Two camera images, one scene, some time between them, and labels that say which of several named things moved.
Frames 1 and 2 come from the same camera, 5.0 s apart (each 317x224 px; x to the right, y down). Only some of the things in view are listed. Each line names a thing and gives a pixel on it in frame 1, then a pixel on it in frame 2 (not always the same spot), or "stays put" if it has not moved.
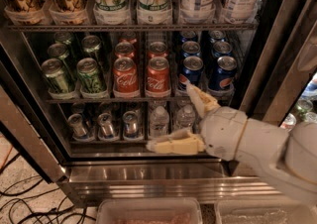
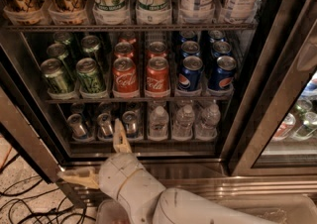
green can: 91,46 stays put
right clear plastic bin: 265,211 stays put
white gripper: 223,133 → 116,172
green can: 89,77 stays put
